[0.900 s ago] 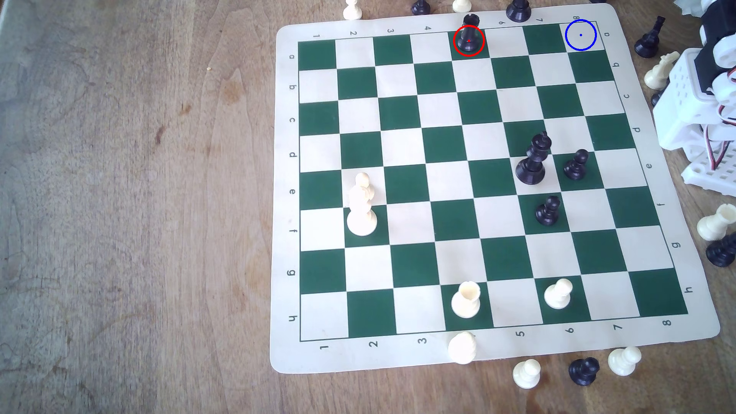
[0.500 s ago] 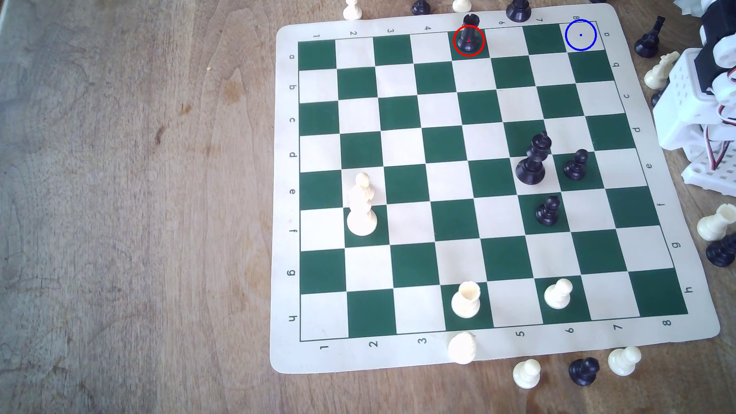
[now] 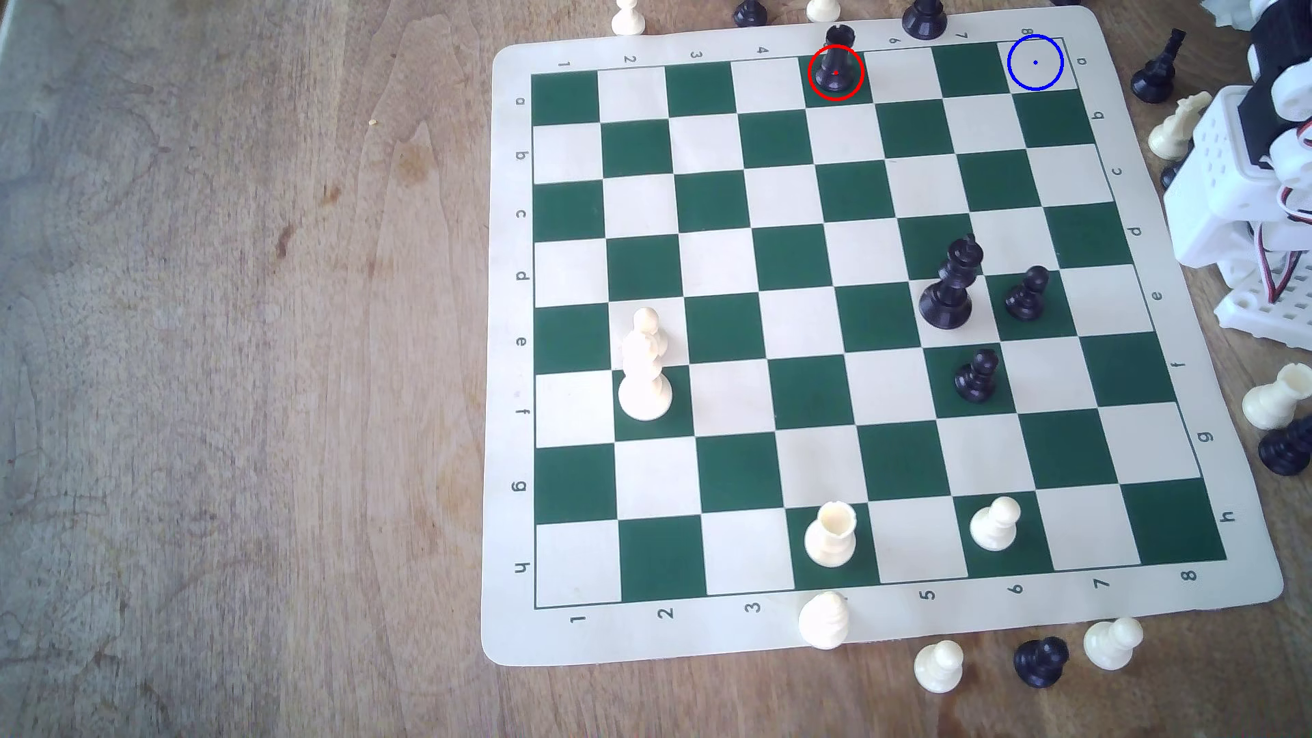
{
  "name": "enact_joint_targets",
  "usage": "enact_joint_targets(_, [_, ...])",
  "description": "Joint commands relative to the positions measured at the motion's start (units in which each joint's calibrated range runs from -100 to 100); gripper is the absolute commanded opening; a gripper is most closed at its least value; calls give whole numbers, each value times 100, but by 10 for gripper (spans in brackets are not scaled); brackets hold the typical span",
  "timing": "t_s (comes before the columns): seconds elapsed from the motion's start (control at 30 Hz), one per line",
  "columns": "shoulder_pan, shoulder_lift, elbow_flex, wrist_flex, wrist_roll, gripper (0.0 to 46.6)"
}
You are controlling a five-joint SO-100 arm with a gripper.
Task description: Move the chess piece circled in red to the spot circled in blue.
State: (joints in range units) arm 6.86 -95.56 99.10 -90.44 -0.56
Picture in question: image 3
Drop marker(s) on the tall black chess piece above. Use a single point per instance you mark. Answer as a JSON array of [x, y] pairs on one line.
[[925, 18]]

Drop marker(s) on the white rook chess piece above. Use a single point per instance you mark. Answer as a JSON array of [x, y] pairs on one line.
[[830, 538], [1274, 400]]

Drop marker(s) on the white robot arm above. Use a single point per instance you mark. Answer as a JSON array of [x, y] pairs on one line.
[[1225, 164]]

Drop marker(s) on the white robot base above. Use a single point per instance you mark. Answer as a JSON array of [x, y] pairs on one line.
[[1261, 307]]

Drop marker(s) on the green white chess mat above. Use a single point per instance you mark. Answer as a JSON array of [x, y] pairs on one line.
[[717, 205]]

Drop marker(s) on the black bishop chess piece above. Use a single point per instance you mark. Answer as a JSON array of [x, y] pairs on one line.
[[1155, 77]]

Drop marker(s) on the black king chess piece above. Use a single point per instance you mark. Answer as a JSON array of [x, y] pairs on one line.
[[948, 297]]

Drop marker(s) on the black pawn chess piece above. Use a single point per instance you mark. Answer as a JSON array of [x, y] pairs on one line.
[[749, 12], [1026, 299], [1039, 663], [976, 381]]

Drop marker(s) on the white bishop chess piece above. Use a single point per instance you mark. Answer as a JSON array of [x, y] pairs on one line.
[[823, 621]]

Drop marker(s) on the black rook chess piece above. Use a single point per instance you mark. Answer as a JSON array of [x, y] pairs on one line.
[[838, 67]]

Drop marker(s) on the white pawn chess piece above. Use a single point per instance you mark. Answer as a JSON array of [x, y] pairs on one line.
[[1110, 645], [628, 18], [822, 9], [993, 527], [938, 668]]

